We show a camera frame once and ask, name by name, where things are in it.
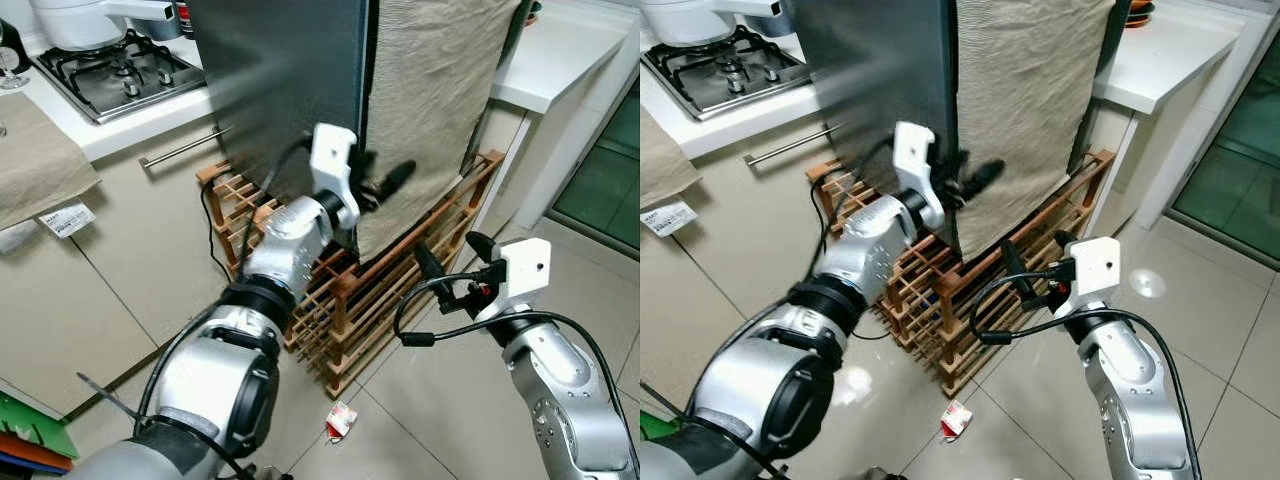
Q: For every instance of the dark grey door panel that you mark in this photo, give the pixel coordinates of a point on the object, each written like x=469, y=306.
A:
x=870, y=80
x=280, y=90

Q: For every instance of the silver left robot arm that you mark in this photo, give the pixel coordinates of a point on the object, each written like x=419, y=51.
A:
x=760, y=390
x=215, y=385

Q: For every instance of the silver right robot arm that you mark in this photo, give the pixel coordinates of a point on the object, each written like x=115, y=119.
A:
x=1140, y=400
x=560, y=400

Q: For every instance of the beige draped hanging cloth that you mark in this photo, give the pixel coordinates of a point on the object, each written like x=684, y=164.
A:
x=1030, y=100
x=440, y=100

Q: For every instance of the wooden wine rack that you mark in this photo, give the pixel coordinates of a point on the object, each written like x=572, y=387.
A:
x=350, y=300
x=930, y=300

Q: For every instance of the red white small packet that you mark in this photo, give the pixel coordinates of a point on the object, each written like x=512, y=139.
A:
x=340, y=422
x=955, y=420

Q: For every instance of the printed white cloth label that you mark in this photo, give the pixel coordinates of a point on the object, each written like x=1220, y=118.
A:
x=68, y=220
x=670, y=217

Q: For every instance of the white side counter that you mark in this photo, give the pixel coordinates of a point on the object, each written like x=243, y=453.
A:
x=1170, y=60
x=560, y=50

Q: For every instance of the dark orange bowl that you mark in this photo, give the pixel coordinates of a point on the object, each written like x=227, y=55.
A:
x=530, y=10
x=1138, y=12

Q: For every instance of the white kitchen cabinet unit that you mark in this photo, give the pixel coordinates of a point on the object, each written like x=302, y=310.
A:
x=740, y=250
x=120, y=280

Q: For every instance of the green folder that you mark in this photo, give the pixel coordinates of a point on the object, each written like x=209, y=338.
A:
x=655, y=425
x=30, y=425

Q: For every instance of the steel gas stove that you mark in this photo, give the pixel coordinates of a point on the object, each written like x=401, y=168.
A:
x=730, y=70
x=120, y=80

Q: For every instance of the white cooking pot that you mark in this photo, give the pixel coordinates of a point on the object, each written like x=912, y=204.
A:
x=690, y=15
x=80, y=20

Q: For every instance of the red folder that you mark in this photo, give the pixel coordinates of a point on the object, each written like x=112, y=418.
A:
x=30, y=452

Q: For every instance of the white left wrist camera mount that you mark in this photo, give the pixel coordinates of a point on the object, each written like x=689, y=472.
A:
x=330, y=160
x=915, y=160

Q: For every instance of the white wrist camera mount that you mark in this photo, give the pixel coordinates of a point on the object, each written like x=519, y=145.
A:
x=915, y=160
x=525, y=265
x=1095, y=265
x=330, y=160

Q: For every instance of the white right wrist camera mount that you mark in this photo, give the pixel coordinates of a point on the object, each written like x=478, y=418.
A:
x=525, y=265
x=1095, y=265

